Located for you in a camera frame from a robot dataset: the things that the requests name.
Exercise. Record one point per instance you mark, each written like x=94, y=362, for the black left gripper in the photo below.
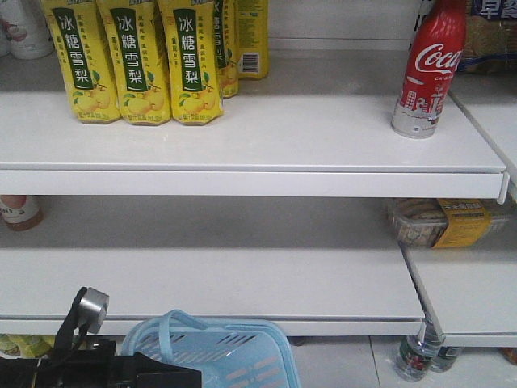
x=140, y=371

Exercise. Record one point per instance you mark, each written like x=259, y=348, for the light blue plastic basket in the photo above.
x=229, y=352

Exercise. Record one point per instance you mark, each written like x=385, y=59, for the red aluminium coke bottle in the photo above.
x=434, y=57

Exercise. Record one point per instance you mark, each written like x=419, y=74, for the orange C100 juice bottle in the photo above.
x=21, y=212

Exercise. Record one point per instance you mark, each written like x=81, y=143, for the white metal shelf unit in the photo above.
x=274, y=210

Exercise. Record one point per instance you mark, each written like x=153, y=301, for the clear water bottle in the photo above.
x=414, y=356

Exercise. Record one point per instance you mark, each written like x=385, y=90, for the yellow pear drink bottle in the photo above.
x=85, y=60
x=196, y=97
x=137, y=45

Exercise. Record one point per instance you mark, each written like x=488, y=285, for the clear biscuit box yellow label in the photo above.
x=440, y=223

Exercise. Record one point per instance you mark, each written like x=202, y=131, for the white peach drink bottle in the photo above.
x=26, y=29

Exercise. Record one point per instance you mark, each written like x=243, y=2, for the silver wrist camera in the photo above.
x=92, y=309

